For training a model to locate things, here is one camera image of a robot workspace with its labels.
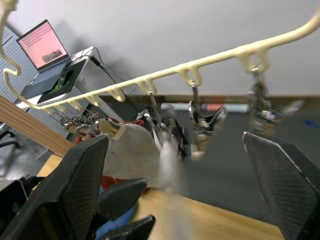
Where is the black cable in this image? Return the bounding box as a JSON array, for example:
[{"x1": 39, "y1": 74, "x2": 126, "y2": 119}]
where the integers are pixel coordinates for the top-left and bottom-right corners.
[{"x1": 89, "y1": 47, "x2": 119, "y2": 85}]

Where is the wooden board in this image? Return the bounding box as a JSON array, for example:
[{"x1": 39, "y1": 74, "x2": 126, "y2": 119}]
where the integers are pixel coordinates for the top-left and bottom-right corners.
[{"x1": 0, "y1": 95, "x2": 75, "y2": 158}]

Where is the white perforated panel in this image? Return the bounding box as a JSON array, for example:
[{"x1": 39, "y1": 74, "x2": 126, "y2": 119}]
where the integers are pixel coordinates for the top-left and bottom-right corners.
[{"x1": 0, "y1": 24, "x2": 69, "y2": 139}]

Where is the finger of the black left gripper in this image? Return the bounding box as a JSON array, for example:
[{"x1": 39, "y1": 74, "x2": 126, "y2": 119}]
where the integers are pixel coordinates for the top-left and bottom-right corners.
[
  {"x1": 97, "y1": 177, "x2": 148, "y2": 221},
  {"x1": 104, "y1": 215, "x2": 156, "y2": 240}
]

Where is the black mouse pad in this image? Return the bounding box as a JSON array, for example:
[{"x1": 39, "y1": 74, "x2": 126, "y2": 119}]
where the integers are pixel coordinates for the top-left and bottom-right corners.
[{"x1": 37, "y1": 59, "x2": 87, "y2": 105}]

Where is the metal hanger clip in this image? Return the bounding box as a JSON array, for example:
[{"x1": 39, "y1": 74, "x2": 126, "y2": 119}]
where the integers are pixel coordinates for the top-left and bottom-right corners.
[
  {"x1": 74, "y1": 111, "x2": 101, "y2": 137},
  {"x1": 49, "y1": 107, "x2": 77, "y2": 134},
  {"x1": 246, "y1": 66, "x2": 306, "y2": 137},
  {"x1": 187, "y1": 79, "x2": 228, "y2": 161},
  {"x1": 139, "y1": 88, "x2": 192, "y2": 161}
]

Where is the white grey sock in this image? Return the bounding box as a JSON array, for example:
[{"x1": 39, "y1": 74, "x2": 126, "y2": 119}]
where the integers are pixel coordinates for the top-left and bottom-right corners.
[{"x1": 101, "y1": 121, "x2": 161, "y2": 189}]

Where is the cream plastic clip hanger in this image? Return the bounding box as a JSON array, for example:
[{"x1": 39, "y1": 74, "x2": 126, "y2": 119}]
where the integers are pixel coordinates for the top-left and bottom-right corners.
[{"x1": 0, "y1": 0, "x2": 320, "y2": 114}]

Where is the white desk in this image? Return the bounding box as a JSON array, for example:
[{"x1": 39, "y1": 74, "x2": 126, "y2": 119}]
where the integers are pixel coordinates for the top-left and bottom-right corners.
[{"x1": 14, "y1": 45, "x2": 141, "y2": 116}]

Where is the light grey sock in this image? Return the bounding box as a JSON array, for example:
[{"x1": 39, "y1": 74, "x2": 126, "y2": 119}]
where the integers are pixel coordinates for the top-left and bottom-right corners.
[{"x1": 158, "y1": 138, "x2": 188, "y2": 194}]

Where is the black chair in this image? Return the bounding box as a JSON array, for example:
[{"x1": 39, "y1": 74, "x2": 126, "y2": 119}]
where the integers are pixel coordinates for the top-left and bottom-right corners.
[{"x1": 0, "y1": 121, "x2": 20, "y2": 151}]

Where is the open laptop with pink screen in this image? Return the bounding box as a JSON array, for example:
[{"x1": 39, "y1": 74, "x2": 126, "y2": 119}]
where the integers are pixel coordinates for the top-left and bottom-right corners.
[{"x1": 16, "y1": 19, "x2": 72, "y2": 99}]

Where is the blue sock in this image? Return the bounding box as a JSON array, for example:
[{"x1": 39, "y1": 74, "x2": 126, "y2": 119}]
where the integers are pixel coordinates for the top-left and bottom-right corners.
[{"x1": 95, "y1": 187, "x2": 138, "y2": 240}]

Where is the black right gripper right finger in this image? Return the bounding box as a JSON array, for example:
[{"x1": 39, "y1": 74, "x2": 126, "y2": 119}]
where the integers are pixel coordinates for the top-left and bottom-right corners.
[{"x1": 243, "y1": 131, "x2": 320, "y2": 240}]

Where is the black computer mouse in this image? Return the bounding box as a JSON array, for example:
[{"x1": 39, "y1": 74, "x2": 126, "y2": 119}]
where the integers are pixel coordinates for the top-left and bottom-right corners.
[{"x1": 57, "y1": 70, "x2": 74, "y2": 84}]

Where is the metal clip with cream pads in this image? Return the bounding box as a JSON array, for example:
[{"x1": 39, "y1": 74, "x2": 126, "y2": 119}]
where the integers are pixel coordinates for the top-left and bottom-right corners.
[{"x1": 93, "y1": 117, "x2": 127, "y2": 140}]

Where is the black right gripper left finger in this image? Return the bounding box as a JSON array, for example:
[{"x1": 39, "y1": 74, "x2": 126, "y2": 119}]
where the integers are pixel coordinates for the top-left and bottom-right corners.
[{"x1": 0, "y1": 134, "x2": 110, "y2": 240}]

